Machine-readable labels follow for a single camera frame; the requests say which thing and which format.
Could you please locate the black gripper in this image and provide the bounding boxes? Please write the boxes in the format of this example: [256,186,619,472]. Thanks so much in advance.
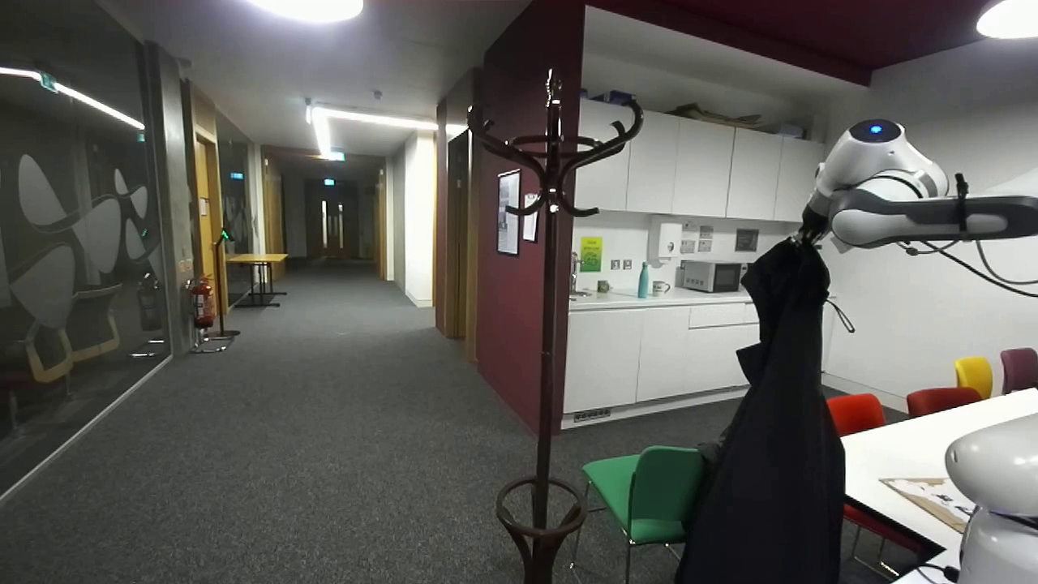
[794,200,839,250]

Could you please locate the black hoodie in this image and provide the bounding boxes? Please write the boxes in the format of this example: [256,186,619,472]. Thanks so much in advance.
[672,234,848,584]

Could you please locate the red chair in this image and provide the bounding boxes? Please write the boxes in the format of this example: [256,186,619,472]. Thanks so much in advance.
[901,384,990,422]
[824,389,892,437]

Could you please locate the yellow chair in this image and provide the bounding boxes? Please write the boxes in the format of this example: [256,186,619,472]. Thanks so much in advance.
[951,353,995,402]

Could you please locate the maroon chair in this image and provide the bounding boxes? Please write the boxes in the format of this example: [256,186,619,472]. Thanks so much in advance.
[995,344,1038,397]

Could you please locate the green chair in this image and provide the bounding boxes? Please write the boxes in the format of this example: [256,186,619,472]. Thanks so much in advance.
[575,442,714,584]

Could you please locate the grey microwave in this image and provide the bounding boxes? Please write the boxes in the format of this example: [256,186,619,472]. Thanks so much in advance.
[672,257,748,296]

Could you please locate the white upper kitchen cabinets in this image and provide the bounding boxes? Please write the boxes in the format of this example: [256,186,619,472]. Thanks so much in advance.
[569,97,834,226]

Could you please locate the white kitchen cabinets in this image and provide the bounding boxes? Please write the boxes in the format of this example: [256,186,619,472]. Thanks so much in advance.
[569,97,834,226]
[558,286,761,432]

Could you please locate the white paper towel dispenser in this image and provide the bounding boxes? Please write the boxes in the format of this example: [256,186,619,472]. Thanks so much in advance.
[646,216,687,266]

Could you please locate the white lower kitchen cabinets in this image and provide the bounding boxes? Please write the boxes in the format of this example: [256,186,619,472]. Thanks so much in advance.
[558,286,761,432]

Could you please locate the white table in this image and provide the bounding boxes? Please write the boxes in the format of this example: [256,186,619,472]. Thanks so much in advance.
[838,385,1038,558]

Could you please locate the paper sheet on table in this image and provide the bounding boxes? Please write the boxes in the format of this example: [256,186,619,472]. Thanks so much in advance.
[878,472,977,535]

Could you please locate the dark wooden coat stand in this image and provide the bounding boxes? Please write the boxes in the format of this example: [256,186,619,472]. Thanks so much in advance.
[465,68,648,584]

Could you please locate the framed notice board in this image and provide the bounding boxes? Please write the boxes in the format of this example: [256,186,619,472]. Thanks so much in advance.
[493,170,525,259]

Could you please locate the linear corridor ceiling light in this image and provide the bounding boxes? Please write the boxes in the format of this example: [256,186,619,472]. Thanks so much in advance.
[300,100,445,165]

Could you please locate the wooden corridor table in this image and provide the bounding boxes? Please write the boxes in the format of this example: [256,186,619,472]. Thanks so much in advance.
[220,250,292,312]

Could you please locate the wooden door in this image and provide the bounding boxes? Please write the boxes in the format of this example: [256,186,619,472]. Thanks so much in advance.
[189,123,226,327]

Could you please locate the red fire extinguisher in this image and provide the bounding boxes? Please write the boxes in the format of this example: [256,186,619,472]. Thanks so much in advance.
[189,271,216,335]

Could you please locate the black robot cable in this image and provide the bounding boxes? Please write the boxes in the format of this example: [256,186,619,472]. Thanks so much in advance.
[905,234,1038,303]

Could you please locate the green wall poster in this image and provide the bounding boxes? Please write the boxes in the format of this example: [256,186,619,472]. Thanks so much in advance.
[578,234,607,277]

